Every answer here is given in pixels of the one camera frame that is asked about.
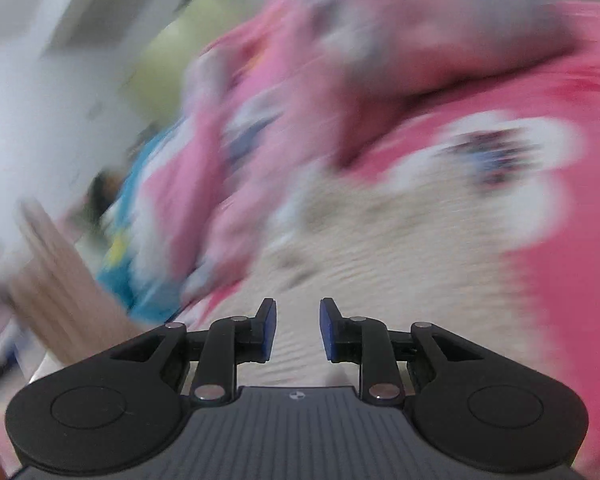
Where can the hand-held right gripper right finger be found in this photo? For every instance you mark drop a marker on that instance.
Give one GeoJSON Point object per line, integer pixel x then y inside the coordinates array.
{"type": "Point", "coordinates": [326, 330]}

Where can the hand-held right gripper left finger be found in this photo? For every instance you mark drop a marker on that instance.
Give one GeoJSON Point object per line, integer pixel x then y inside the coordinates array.
{"type": "Point", "coordinates": [268, 330]}

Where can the beige houndstooth coat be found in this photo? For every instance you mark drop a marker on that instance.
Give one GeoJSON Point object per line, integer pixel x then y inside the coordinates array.
{"type": "Point", "coordinates": [405, 260]}

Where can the pink floral blanket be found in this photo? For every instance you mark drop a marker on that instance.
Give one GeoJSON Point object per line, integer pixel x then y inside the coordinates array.
{"type": "Point", "coordinates": [570, 310]}

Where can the pink and blue quilt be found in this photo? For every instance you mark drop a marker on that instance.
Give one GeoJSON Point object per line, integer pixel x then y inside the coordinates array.
{"type": "Point", "coordinates": [305, 85]}

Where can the pale green wardrobe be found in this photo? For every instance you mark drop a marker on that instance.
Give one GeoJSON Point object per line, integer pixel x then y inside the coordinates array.
{"type": "Point", "coordinates": [190, 50]}

